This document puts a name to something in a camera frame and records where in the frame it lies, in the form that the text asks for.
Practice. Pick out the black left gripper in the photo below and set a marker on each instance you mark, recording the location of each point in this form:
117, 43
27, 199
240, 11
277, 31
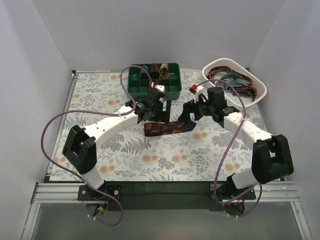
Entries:
164, 110

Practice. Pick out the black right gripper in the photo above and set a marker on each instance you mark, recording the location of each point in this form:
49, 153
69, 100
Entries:
189, 110

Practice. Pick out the black tie orange flowers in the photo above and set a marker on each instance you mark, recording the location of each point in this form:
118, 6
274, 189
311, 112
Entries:
154, 129

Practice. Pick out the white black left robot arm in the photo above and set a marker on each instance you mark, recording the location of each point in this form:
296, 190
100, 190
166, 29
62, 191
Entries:
81, 145

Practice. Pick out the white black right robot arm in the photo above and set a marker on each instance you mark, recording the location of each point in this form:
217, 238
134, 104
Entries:
271, 156

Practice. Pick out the tangled ties in basket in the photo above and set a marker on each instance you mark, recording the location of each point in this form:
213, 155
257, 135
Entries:
240, 82

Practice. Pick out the floral patterned table mat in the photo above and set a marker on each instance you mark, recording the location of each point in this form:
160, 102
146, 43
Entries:
208, 152

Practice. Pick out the gold patterned rolled tie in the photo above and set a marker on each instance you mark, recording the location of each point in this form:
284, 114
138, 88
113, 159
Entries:
164, 71

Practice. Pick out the green compartment organizer tray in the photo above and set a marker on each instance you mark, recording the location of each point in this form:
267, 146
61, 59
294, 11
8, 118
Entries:
140, 87

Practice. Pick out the dark red rolled tie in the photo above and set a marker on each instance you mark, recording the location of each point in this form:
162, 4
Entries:
154, 71

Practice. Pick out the navy patterned rolled tie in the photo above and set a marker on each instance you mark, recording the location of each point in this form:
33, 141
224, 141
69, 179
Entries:
144, 72

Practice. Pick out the white perforated plastic basket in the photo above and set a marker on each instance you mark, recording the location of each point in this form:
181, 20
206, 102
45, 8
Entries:
257, 84

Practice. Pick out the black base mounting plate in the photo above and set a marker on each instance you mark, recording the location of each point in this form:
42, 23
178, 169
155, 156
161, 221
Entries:
161, 195

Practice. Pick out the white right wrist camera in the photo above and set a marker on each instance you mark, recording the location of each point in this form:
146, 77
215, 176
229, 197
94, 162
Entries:
197, 90

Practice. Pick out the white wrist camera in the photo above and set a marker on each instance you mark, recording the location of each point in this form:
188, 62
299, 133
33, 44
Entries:
197, 90
159, 87

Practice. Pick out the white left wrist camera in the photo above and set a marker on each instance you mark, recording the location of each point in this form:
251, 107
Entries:
159, 87

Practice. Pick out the aluminium front frame rail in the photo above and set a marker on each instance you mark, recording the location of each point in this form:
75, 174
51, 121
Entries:
56, 214

